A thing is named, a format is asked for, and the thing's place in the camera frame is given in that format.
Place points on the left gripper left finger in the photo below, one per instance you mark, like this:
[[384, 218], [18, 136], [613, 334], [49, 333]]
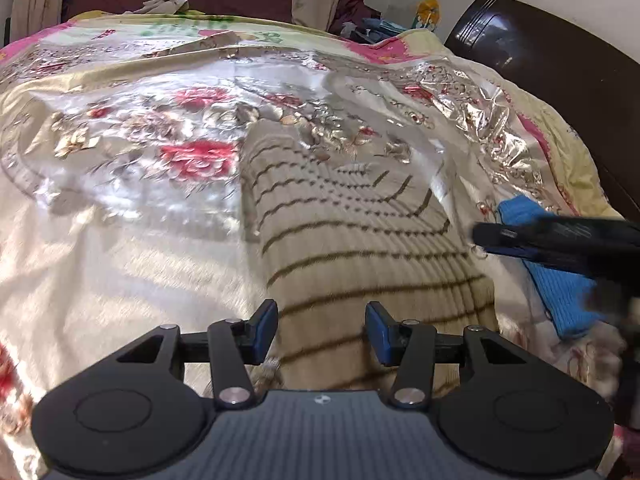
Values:
[[232, 345]]

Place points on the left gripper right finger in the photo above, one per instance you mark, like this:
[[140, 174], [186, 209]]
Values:
[[408, 347]]

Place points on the beige striped ribbed sweater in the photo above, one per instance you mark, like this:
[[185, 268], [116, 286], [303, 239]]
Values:
[[334, 236]]

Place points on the pile of clothes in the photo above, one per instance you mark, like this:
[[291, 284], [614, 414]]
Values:
[[355, 21]]

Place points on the blue folded garment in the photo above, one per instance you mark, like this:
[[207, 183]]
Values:
[[563, 294]]

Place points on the dark wooden bed headboard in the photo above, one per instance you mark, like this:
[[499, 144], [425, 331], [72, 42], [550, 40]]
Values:
[[593, 86]]

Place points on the floral satin bedspread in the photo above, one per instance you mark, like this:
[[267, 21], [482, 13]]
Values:
[[123, 205]]

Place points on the yellow toy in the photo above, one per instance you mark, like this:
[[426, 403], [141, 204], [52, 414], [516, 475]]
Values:
[[427, 15]]

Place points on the crumpled beige cloth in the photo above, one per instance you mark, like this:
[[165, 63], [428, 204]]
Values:
[[169, 7]]

